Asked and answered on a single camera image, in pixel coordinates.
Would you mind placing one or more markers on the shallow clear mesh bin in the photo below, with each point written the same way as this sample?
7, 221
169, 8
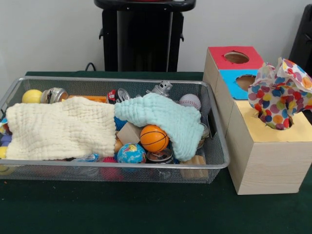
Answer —
97, 173

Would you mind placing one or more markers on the crushed silver drink can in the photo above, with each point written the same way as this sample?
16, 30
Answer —
54, 95

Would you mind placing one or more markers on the orange toy basketball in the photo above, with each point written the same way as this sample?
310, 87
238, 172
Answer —
154, 139

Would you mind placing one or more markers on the cream waffle cloth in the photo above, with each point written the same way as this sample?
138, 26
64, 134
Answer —
53, 129

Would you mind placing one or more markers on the wooden box with three holes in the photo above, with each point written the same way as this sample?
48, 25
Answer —
263, 161

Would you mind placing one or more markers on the multicoloured patterned cloth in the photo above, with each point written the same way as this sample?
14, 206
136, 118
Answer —
278, 95

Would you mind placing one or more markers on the yellow ball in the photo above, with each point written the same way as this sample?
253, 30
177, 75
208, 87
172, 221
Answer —
31, 96

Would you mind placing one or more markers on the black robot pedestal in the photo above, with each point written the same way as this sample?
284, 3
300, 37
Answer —
141, 39

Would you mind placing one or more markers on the plain wooden block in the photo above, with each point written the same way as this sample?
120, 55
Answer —
127, 134

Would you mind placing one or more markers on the white baseball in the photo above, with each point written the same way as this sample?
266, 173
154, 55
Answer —
190, 101

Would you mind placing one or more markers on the grey toy robot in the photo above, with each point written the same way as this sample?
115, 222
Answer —
161, 88

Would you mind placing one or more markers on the mint waffle cloth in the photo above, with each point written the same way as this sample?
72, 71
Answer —
170, 117

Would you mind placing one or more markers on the blue globe ball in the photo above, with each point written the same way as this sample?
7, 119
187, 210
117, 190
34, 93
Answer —
130, 154

